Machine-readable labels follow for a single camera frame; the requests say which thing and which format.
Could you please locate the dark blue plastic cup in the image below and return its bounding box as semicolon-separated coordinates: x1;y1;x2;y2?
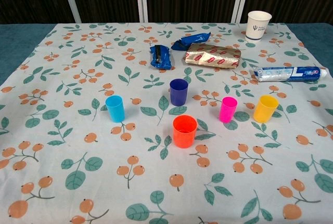
169;78;189;107

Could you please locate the light blue plastic cup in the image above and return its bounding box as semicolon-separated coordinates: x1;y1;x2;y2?
105;95;125;123

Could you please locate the pink plastic cup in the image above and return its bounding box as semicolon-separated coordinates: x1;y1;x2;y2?
219;96;238;123

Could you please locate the yellow plastic cup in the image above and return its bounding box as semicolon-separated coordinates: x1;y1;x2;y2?
253;95;279;124

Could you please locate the large orange plastic cup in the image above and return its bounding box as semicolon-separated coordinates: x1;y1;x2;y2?
173;114;198;149

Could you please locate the white paper cup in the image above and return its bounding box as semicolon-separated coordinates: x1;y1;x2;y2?
245;10;273;43

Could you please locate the flat blue black-striped packet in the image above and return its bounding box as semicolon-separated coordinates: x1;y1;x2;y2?
149;44;173;70

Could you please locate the gold red snack package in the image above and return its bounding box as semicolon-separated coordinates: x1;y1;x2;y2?
183;43;242;69

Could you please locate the twisted blue snack wrapper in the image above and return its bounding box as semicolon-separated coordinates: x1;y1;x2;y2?
171;32;211;51

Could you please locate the floral patterned tablecloth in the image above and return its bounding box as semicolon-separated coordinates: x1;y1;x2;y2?
0;22;333;224

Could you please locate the blue white toothpaste tube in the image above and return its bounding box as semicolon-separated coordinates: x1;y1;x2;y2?
250;65;330;83

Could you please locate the teal velvet table cover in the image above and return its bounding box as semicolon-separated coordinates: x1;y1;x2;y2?
0;22;333;86

